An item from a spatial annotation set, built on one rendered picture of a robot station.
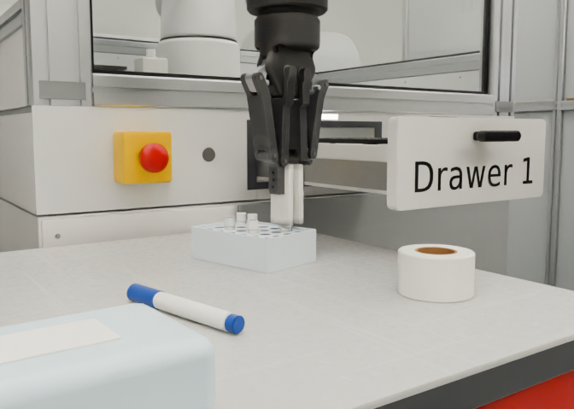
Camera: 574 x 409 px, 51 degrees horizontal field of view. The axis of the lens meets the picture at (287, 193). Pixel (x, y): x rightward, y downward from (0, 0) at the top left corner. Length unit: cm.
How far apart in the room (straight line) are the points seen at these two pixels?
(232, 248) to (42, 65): 36
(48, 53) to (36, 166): 15
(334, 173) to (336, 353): 43
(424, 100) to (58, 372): 102
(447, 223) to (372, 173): 56
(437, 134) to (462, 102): 57
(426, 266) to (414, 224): 69
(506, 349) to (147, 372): 25
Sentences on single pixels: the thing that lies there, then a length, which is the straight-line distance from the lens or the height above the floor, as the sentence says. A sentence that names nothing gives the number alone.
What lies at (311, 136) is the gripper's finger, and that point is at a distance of 73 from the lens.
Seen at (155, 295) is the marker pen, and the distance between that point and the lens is 53.
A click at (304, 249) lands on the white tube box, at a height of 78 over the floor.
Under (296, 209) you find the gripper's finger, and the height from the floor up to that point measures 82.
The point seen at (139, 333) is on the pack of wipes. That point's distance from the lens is 34.
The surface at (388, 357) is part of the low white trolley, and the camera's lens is 42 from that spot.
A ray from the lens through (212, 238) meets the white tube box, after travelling 70.
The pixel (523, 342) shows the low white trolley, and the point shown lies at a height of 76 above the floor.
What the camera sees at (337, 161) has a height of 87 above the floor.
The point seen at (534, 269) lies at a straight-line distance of 294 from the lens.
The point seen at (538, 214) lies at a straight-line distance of 289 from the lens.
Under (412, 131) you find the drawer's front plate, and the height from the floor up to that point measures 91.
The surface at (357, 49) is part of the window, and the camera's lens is 115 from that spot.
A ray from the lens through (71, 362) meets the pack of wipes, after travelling 31.
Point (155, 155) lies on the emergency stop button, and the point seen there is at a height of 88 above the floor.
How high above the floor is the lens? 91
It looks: 6 degrees down
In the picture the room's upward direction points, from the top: straight up
